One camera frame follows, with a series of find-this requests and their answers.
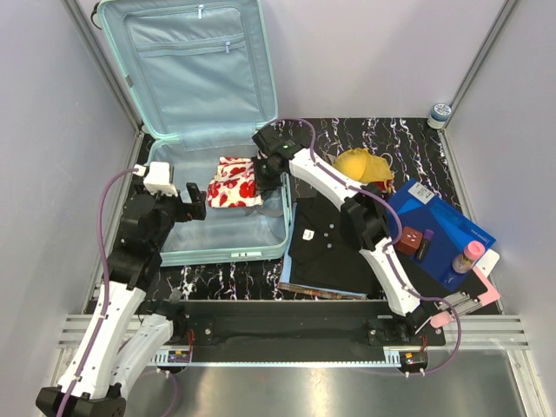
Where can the blue white jar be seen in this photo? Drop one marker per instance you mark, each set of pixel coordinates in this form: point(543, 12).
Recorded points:
point(439, 115)

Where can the pink cap small bottle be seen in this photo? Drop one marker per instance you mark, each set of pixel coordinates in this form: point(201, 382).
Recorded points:
point(471, 253)

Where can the red lace white bra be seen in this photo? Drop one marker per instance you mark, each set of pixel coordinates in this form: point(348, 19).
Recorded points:
point(386, 187)

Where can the grey beige garment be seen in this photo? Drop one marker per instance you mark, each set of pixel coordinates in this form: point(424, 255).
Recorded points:
point(331, 159)

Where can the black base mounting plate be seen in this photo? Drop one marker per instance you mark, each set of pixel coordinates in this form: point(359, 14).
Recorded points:
point(288, 332)

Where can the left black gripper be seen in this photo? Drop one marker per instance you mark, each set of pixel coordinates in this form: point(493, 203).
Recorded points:
point(188, 211)

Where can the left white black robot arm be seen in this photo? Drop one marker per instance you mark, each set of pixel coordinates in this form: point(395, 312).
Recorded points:
point(106, 365)

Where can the red poppy floral garment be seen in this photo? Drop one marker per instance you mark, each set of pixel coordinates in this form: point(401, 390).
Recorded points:
point(233, 185)

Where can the light blue shirt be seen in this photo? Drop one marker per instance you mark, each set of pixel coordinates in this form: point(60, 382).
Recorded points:
point(287, 264)

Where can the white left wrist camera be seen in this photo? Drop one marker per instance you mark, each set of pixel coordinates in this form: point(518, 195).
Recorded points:
point(157, 177)

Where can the brown red plaid shirt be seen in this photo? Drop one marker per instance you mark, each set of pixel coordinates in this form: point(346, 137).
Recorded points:
point(320, 293)

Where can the yellow bra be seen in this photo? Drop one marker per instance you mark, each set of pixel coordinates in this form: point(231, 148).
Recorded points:
point(359, 165)

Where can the mint green open suitcase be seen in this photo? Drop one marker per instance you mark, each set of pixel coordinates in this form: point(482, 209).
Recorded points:
point(200, 76)

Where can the red brown travel adapter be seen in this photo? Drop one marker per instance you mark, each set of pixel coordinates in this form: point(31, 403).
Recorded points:
point(409, 242)

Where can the black polo shirt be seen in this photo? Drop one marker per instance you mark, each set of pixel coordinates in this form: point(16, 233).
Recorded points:
point(320, 258)

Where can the black purple small device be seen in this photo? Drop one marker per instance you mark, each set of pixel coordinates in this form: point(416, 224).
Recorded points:
point(424, 245)

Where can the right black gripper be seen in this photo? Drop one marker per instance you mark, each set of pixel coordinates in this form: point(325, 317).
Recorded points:
point(261, 183)

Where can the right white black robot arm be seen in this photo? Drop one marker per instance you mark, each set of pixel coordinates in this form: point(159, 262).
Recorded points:
point(363, 225)

